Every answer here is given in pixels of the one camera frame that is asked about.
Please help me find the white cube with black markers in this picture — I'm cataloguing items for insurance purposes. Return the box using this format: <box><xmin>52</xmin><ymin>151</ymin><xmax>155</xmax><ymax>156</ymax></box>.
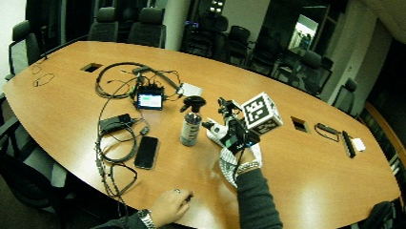
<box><xmin>240</xmin><ymin>92</ymin><xmax>285</xmax><ymax>136</ymax></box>

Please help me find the black office chair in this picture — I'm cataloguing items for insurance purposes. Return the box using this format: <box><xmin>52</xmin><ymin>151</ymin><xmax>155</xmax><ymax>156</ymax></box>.
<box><xmin>0</xmin><ymin>92</ymin><xmax>71</xmax><ymax>223</ymax></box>
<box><xmin>180</xmin><ymin>12</ymin><xmax>232</xmax><ymax>61</ymax></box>
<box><xmin>126</xmin><ymin>7</ymin><xmax>168</xmax><ymax>50</ymax></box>
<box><xmin>332</xmin><ymin>77</ymin><xmax>360</xmax><ymax>116</ymax></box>
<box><xmin>228</xmin><ymin>25</ymin><xmax>256</xmax><ymax>66</ymax></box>
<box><xmin>4</xmin><ymin>20</ymin><xmax>43</xmax><ymax>81</ymax></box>
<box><xmin>87</xmin><ymin>7</ymin><xmax>122</xmax><ymax>43</ymax></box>
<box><xmin>275</xmin><ymin>50</ymin><xmax>336</xmax><ymax>96</ymax></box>

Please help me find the black power adapter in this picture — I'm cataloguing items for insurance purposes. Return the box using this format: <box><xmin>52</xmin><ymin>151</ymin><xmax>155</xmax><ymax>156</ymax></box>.
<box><xmin>98</xmin><ymin>113</ymin><xmax>138</xmax><ymax>135</ymax></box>

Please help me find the white flat card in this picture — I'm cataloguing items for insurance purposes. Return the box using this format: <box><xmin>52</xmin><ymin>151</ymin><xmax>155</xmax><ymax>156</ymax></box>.
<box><xmin>176</xmin><ymin>82</ymin><xmax>204</xmax><ymax>98</ymax></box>

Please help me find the black smartphone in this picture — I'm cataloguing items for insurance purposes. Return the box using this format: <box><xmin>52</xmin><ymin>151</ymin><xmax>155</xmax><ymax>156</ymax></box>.
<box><xmin>134</xmin><ymin>135</ymin><xmax>161</xmax><ymax>171</ymax></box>

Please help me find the silver wristwatch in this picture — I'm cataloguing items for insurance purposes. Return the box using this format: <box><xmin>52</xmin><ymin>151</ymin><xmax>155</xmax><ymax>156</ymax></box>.
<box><xmin>136</xmin><ymin>208</ymin><xmax>157</xmax><ymax>229</ymax></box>

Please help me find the white round pillar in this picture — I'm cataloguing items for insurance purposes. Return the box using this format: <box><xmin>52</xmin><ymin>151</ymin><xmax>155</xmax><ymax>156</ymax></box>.
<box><xmin>163</xmin><ymin>0</ymin><xmax>193</xmax><ymax>52</ymax></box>

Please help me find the grey spray bottle black nozzle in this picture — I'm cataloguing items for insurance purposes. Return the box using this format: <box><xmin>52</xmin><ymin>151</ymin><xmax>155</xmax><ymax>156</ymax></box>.
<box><xmin>179</xmin><ymin>94</ymin><xmax>208</xmax><ymax>148</ymax></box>

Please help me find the silver metal bracelet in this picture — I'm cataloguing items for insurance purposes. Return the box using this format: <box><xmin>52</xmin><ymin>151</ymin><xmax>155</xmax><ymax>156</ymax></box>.
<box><xmin>235</xmin><ymin>159</ymin><xmax>261</xmax><ymax>177</ymax></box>

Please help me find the small black device lit screen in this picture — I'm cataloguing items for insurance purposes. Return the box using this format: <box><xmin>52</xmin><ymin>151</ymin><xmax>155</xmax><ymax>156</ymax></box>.
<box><xmin>135</xmin><ymin>85</ymin><xmax>167</xmax><ymax>112</ymax></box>

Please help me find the black slim remote bar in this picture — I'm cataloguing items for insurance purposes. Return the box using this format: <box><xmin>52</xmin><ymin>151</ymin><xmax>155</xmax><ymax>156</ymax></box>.
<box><xmin>340</xmin><ymin>130</ymin><xmax>358</xmax><ymax>159</ymax></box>

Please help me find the small white box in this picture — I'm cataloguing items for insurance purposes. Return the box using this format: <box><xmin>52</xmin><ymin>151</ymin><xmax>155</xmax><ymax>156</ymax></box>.
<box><xmin>350</xmin><ymin>136</ymin><xmax>368</xmax><ymax>153</ymax></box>

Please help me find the thin black cable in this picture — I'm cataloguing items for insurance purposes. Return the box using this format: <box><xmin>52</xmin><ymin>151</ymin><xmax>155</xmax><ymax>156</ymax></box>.
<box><xmin>94</xmin><ymin>75</ymin><xmax>149</xmax><ymax>204</ymax></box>

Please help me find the thick black cable loop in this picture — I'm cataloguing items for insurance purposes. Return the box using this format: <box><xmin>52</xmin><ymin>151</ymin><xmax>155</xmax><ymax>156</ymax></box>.
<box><xmin>95</xmin><ymin>61</ymin><xmax>183</xmax><ymax>99</ymax></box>

